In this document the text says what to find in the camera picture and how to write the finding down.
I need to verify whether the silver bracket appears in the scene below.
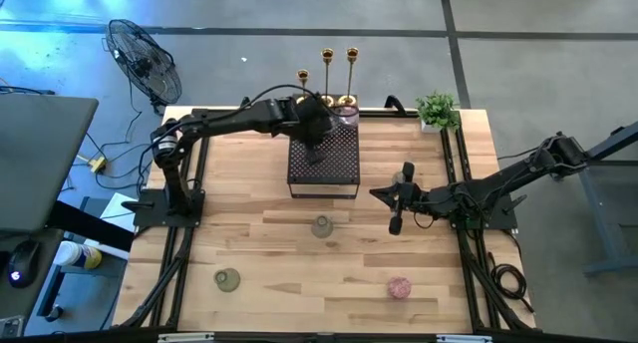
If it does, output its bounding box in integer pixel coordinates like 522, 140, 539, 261
436, 334, 493, 343
157, 332, 215, 343

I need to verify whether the black desk cable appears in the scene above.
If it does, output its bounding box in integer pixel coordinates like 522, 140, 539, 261
0, 85, 56, 97

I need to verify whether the black floor fan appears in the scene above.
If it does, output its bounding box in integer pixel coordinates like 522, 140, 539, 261
104, 18, 183, 116

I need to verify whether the black computer mouse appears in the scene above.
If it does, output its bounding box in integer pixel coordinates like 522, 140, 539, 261
5, 238, 42, 289

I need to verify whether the blue metal desk foot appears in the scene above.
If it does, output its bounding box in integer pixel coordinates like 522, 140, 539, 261
34, 265, 69, 323

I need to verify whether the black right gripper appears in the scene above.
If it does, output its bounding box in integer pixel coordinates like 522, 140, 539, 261
370, 162, 425, 235

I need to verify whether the coiled black cable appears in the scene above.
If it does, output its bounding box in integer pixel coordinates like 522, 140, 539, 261
485, 250, 535, 314

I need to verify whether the black desk beam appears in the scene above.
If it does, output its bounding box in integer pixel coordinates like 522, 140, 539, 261
47, 200, 136, 253

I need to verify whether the white and yellow wipes container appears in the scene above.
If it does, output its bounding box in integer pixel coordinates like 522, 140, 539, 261
52, 240, 104, 270

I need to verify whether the pink glass candle holder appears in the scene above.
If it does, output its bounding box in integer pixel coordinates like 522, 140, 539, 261
388, 276, 413, 301

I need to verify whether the tall gold candlestick holder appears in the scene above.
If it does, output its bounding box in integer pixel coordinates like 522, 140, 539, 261
337, 46, 360, 109
318, 47, 336, 109

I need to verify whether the grey phone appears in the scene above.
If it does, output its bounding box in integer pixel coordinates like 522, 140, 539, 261
0, 315, 26, 339

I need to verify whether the black floor cable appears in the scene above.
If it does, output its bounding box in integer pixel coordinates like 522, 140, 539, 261
62, 78, 160, 192

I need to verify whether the black perforated metal stand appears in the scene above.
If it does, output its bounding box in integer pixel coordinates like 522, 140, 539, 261
286, 93, 361, 199

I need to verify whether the blue-grey metal table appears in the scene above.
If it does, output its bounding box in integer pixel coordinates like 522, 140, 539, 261
549, 121, 638, 277

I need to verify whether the green plant in white pot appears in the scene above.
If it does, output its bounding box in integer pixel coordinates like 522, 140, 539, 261
416, 91, 463, 134

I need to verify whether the white sheet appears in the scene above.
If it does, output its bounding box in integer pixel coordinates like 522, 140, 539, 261
99, 191, 139, 219

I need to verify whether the short gold candlestick holder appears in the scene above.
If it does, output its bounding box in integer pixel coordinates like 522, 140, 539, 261
295, 68, 311, 106

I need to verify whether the yellow power strip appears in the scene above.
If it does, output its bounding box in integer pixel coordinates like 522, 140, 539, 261
77, 155, 109, 174

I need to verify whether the purple glass candle holder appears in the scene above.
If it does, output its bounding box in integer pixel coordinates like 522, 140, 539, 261
332, 105, 361, 131

